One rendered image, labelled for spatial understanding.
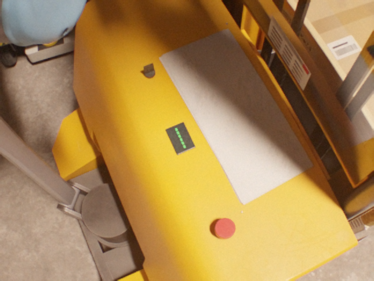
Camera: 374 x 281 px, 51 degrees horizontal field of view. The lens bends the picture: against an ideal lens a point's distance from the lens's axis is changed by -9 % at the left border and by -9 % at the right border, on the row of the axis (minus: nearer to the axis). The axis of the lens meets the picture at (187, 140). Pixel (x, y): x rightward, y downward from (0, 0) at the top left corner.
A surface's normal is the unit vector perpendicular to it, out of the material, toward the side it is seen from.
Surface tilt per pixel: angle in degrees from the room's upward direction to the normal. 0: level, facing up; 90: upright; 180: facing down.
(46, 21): 79
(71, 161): 22
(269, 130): 0
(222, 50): 0
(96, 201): 0
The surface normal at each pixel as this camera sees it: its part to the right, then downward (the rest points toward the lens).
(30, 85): -0.02, -0.36
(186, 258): -0.66, 0.02
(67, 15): 0.91, 0.24
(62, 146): -0.36, -0.18
